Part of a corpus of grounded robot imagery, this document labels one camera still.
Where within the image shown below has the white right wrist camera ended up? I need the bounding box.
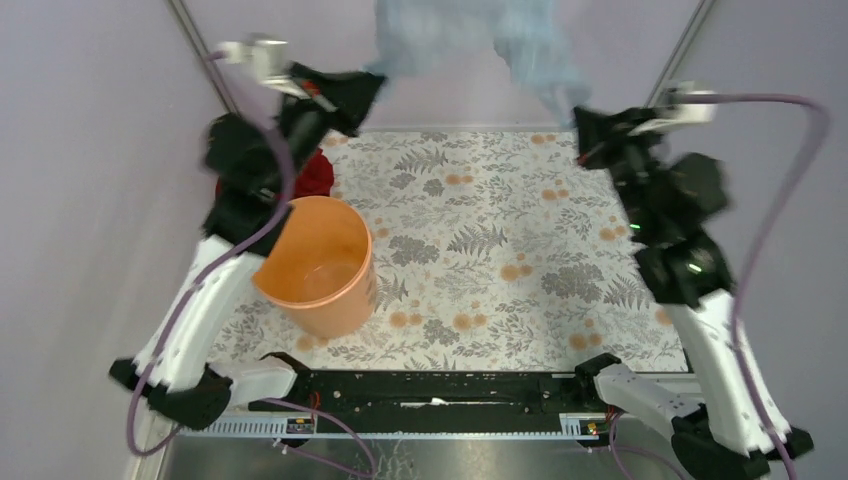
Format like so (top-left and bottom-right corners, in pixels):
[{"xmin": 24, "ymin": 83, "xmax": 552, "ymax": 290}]
[{"xmin": 629, "ymin": 81, "xmax": 716, "ymax": 136}]

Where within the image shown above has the red cloth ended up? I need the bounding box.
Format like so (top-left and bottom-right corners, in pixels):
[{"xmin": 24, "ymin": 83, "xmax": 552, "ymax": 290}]
[{"xmin": 203, "ymin": 147, "xmax": 335, "ymax": 201}]

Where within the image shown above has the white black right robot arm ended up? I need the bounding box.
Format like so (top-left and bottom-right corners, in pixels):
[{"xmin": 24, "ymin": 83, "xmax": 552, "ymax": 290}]
[{"xmin": 573, "ymin": 104, "xmax": 814, "ymax": 479}]

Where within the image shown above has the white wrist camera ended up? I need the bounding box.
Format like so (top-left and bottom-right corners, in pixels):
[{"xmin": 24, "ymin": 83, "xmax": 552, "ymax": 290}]
[
  {"xmin": 217, "ymin": 35, "xmax": 295, "ymax": 93},
  {"xmin": 629, "ymin": 81, "xmax": 716, "ymax": 136}
]

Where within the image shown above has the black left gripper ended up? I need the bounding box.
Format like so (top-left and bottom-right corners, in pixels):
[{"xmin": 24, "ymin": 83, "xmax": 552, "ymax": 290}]
[{"xmin": 274, "ymin": 62, "xmax": 396, "ymax": 191}]

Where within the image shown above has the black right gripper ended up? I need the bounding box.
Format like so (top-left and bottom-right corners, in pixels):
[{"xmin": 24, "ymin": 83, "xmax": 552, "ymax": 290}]
[{"xmin": 562, "ymin": 105, "xmax": 657, "ymax": 233}]

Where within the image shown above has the floral patterned table mat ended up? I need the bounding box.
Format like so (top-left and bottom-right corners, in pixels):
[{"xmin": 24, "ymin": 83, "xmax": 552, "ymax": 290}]
[{"xmin": 211, "ymin": 132, "xmax": 686, "ymax": 372}]

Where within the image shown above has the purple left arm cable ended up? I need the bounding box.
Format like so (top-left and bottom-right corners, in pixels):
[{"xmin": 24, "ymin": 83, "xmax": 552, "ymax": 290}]
[{"xmin": 125, "ymin": 49, "xmax": 379, "ymax": 480}]

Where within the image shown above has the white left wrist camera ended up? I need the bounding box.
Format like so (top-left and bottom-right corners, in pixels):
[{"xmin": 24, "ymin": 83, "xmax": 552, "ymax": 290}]
[{"xmin": 217, "ymin": 35, "xmax": 295, "ymax": 93}]

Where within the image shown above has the light blue trash bag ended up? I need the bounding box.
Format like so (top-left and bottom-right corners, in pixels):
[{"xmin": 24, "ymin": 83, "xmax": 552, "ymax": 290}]
[{"xmin": 364, "ymin": 0, "xmax": 591, "ymax": 127}]

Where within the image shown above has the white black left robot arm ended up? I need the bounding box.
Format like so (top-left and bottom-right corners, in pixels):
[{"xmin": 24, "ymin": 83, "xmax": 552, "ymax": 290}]
[{"xmin": 109, "ymin": 63, "xmax": 385, "ymax": 430}]

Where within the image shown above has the orange plastic trash bin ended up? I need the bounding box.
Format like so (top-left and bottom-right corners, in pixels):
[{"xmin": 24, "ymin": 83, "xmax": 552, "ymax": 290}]
[{"xmin": 253, "ymin": 196, "xmax": 378, "ymax": 339}]

